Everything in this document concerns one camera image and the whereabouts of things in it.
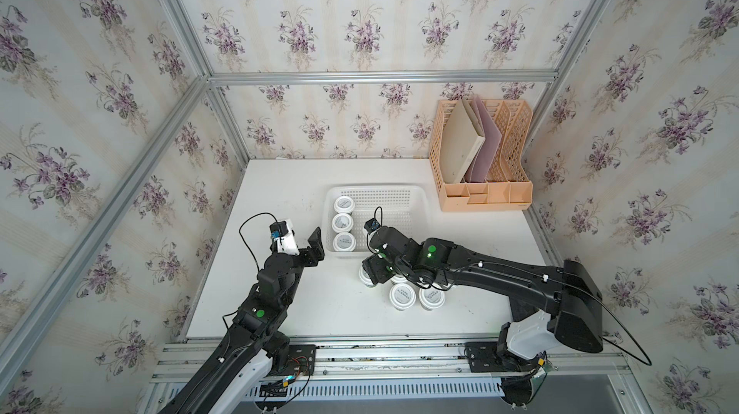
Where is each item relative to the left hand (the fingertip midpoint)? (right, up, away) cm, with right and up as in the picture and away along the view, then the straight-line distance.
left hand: (311, 232), depth 76 cm
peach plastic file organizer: (+65, +13, +26) cm, 71 cm away
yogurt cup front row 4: (+33, -19, +2) cm, 38 cm away
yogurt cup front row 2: (+15, -10, -7) cm, 19 cm away
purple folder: (+54, +19, +23) cm, 61 cm away
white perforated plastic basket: (+28, +5, +26) cm, 38 cm away
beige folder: (+48, +29, +23) cm, 61 cm away
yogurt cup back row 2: (+7, -5, +12) cm, 15 cm away
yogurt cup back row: (+7, +6, +21) cm, 22 cm away
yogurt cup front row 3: (+25, -18, +2) cm, 31 cm away
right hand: (+17, -8, +1) cm, 19 cm away
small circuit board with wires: (-8, -39, -4) cm, 40 cm away
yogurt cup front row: (+6, 0, +16) cm, 17 cm away
